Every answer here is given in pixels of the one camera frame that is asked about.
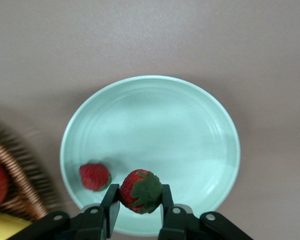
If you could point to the pale green round plate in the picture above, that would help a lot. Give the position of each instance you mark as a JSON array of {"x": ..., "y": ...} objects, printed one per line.
[{"x": 152, "y": 130}]

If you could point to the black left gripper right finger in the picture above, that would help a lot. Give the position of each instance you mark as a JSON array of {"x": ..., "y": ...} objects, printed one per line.
[{"x": 177, "y": 225}]

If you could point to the red strawberry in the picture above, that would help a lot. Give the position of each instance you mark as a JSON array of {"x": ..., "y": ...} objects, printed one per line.
[
  {"x": 93, "y": 176},
  {"x": 140, "y": 190}
]

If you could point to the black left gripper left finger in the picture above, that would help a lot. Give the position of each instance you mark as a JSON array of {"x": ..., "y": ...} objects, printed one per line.
[{"x": 90, "y": 222}]

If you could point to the brown table cover sheet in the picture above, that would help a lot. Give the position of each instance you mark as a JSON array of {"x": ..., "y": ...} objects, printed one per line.
[{"x": 150, "y": 37}]

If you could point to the brown wicker basket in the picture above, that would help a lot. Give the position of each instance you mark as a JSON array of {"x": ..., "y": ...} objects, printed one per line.
[{"x": 20, "y": 180}]

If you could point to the yellow banana bunch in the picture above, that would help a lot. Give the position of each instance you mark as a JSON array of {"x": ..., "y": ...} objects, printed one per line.
[{"x": 5, "y": 227}]

